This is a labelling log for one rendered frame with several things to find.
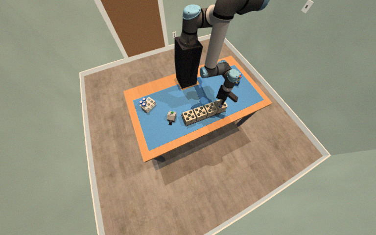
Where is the beige tube rack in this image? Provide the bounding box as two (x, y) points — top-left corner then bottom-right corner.
(140, 98), (156, 113)

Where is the beige bucket adapter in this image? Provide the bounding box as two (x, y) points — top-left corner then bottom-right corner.
(183, 109), (196, 125)
(193, 106), (207, 121)
(204, 102), (217, 117)
(214, 100), (228, 114)

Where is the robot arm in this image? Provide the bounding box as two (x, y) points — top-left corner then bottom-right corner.
(180, 0), (270, 102)

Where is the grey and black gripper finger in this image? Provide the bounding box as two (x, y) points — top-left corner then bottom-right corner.
(217, 99), (226, 107)

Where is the blue bench mat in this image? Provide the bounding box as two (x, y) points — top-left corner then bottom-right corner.
(133, 74), (264, 151)

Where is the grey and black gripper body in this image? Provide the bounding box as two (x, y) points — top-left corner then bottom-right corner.
(216, 85), (230, 100)

